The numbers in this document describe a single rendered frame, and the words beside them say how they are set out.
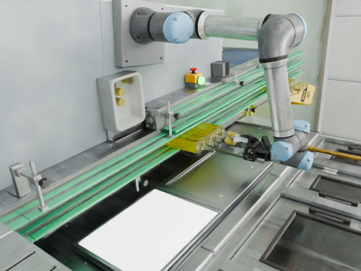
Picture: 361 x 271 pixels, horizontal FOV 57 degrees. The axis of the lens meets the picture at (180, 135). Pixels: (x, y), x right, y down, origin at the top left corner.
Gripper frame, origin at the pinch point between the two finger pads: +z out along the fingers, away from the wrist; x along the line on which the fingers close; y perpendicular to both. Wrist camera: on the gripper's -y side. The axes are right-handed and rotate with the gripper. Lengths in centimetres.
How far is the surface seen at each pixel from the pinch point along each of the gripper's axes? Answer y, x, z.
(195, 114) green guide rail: -9.1, -5.8, 26.4
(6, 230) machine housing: 102, -24, -5
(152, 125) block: 18.3, -8.8, 31.4
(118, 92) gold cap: 31, -27, 36
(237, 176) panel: 7.1, 12.6, -6.1
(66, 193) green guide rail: 72, -5, 23
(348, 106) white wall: -578, 171, 55
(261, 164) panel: -7.9, 12.8, -10.8
